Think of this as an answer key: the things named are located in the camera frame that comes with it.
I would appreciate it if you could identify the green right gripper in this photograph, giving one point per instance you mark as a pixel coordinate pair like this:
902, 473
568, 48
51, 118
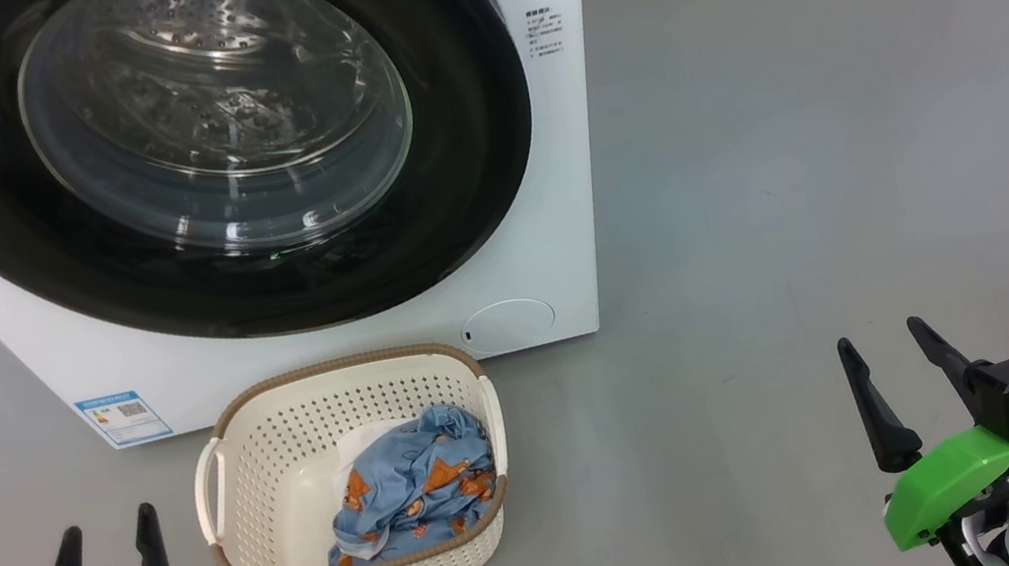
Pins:
950, 476

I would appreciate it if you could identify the white garment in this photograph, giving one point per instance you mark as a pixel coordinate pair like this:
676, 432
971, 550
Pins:
364, 447

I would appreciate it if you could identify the blue garment with orange print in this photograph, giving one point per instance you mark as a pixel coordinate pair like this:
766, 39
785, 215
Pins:
407, 501

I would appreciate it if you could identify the cream perforated laundry basket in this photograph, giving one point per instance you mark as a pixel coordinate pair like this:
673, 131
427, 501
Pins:
270, 462

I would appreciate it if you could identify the white front-load washing machine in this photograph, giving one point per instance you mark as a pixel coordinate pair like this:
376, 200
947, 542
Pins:
554, 214

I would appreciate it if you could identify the blue energy label sticker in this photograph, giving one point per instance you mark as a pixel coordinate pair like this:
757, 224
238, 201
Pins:
124, 417

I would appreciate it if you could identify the round white filter cover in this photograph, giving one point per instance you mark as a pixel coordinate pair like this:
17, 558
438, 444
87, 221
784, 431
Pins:
511, 320

